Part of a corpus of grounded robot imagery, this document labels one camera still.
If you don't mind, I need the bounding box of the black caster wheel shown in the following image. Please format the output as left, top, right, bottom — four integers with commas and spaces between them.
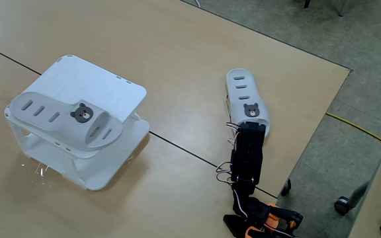
280, 178, 292, 196

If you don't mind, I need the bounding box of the white slipper with bear badge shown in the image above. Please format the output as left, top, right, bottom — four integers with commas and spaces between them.
8, 91, 124, 152
226, 67, 271, 139

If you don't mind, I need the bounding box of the yellow floor cable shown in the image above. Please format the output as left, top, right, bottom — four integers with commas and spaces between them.
325, 112, 381, 145

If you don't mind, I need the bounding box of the crumpled clear tape piece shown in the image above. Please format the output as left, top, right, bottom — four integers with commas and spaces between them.
20, 160, 51, 180

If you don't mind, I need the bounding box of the grey caster wheel with leg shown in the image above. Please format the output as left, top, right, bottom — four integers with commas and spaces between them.
334, 180, 372, 216

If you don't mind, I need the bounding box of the white two-tier plastic box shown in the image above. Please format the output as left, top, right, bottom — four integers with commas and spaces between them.
4, 54, 151, 192

